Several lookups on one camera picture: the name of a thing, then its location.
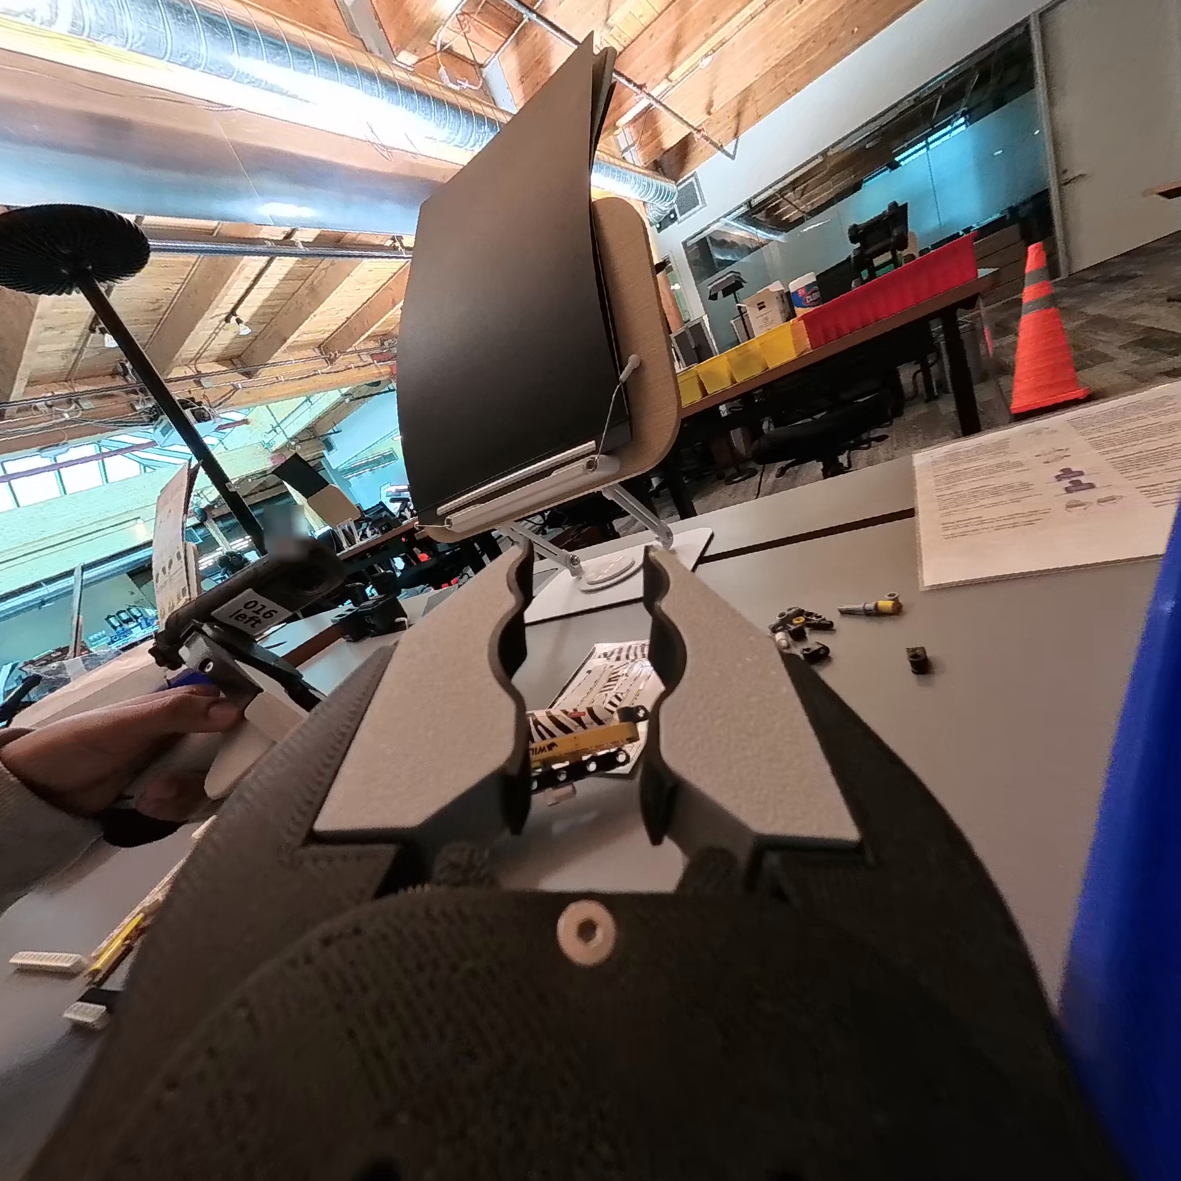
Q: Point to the yellow plastic bin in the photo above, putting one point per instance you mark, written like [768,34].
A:
[716,376]
[692,387]
[786,342]
[749,359]

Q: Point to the small black lego connector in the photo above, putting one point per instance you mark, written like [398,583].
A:
[918,659]
[814,653]

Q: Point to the person's left hand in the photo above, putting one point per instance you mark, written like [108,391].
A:
[84,747]

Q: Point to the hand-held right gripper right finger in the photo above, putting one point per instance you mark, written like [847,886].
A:
[757,747]

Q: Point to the row of red bins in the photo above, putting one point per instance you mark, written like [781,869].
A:
[886,285]

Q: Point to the orange traffic cone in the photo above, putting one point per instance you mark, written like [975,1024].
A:
[1043,350]

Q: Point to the printed paper sheet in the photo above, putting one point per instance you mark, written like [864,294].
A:
[1043,488]

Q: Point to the zebra sticker sheet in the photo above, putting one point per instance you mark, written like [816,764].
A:
[609,673]

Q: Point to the small lego piece cluster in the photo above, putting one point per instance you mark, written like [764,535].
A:
[799,620]

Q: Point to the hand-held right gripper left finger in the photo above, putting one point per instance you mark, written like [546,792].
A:
[415,738]

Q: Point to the yellow lego piece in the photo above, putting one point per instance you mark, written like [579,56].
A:
[115,945]

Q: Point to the blue plastic bin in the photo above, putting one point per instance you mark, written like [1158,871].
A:
[1126,830]

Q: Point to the black office chair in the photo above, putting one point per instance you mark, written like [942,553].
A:
[812,433]

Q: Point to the grey yellow lego connector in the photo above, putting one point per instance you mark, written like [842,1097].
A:
[873,607]

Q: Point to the white lego beam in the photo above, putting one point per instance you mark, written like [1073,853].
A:
[47,962]

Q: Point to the black pole with round disc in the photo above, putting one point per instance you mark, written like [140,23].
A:
[66,245]

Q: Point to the long wooden table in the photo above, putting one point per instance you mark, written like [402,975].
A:
[960,387]

